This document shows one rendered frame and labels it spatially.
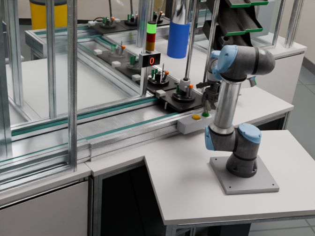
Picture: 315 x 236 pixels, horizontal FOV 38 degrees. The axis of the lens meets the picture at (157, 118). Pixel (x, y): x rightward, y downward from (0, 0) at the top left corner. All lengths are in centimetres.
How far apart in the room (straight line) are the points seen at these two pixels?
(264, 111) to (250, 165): 80
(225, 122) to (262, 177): 36
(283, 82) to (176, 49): 119
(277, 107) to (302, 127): 178
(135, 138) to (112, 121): 21
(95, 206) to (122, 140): 36
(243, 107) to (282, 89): 143
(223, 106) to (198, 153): 46
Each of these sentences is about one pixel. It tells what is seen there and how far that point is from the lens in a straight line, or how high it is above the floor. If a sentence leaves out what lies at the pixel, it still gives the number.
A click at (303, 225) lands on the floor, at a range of 350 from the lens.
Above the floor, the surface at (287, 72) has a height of 65.
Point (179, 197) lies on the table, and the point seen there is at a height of 86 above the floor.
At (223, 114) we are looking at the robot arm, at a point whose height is 121.
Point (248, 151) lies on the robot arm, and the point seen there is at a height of 102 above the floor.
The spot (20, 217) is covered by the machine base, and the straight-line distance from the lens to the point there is 216.
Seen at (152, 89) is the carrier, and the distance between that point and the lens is 275.
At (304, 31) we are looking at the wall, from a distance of 652.
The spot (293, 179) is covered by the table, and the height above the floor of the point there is 86.
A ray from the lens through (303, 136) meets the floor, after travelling 463.
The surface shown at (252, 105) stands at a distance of 299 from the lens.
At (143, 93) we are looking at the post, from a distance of 267.
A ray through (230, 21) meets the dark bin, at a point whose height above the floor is 140.
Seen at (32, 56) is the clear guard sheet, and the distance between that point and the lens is 184.
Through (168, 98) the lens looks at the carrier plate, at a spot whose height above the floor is 97.
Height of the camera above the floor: 213
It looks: 28 degrees down
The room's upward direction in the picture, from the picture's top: 6 degrees clockwise
